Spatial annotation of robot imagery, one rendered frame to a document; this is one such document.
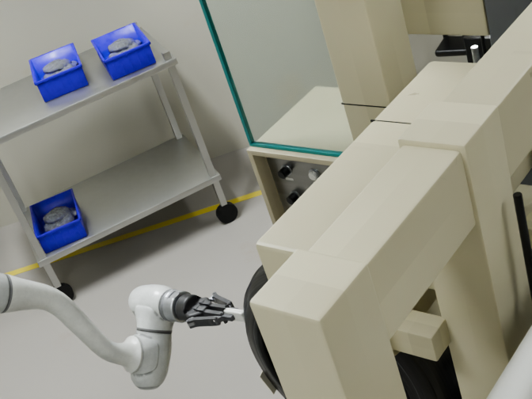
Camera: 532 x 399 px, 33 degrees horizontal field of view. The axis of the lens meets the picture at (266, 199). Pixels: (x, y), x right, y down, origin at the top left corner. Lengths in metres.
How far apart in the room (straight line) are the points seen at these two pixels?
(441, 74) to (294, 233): 0.51
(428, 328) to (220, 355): 2.79
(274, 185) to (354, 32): 1.08
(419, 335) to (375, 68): 0.77
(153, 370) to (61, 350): 2.02
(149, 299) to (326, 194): 1.14
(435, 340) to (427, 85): 0.59
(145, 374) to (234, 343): 1.58
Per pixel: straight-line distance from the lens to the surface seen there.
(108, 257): 5.07
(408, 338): 1.38
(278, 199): 2.96
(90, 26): 5.25
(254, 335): 2.16
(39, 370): 4.54
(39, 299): 2.40
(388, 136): 1.64
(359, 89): 2.03
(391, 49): 1.99
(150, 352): 2.57
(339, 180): 1.55
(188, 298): 2.50
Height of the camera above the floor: 2.60
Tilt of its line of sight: 31 degrees down
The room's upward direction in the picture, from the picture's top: 19 degrees counter-clockwise
